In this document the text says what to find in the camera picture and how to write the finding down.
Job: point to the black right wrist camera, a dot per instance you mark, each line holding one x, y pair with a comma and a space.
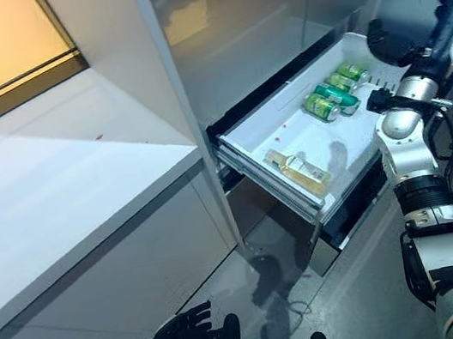
380, 100

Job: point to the stainless steel fridge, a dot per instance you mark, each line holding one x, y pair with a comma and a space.
228, 25

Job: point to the white fridge drawer steel front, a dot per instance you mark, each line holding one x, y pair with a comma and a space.
280, 125

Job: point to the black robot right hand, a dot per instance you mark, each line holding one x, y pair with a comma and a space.
443, 37

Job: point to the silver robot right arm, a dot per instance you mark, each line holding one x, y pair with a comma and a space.
415, 155

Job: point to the light green drink can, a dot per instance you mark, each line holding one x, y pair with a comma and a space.
340, 81
321, 108
353, 72

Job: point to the yellow tea bottle white cap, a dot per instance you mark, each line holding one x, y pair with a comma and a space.
301, 172

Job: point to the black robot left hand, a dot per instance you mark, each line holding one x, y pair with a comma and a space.
180, 334

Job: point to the dark green drink can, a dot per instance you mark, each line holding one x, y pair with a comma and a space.
343, 100

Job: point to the white counter cabinet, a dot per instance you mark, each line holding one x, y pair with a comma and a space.
63, 205

